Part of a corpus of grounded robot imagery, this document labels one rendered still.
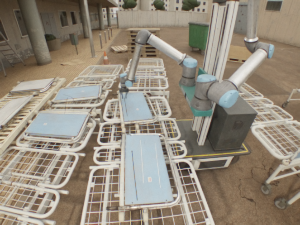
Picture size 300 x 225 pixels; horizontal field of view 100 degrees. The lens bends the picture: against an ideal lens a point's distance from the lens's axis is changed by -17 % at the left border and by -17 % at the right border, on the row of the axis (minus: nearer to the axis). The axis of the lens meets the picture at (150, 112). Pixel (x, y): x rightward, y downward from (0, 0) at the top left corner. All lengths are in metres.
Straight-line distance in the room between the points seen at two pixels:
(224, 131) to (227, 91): 0.61
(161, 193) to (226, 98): 0.81
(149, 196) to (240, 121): 1.10
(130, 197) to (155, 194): 0.18
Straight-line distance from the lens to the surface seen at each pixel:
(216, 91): 1.16
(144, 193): 1.16
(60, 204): 1.96
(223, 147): 1.85
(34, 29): 7.35
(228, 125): 1.62
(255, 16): 1.51
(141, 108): 1.92
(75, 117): 1.94
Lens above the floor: 1.61
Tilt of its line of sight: 35 degrees down
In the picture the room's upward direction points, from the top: straight up
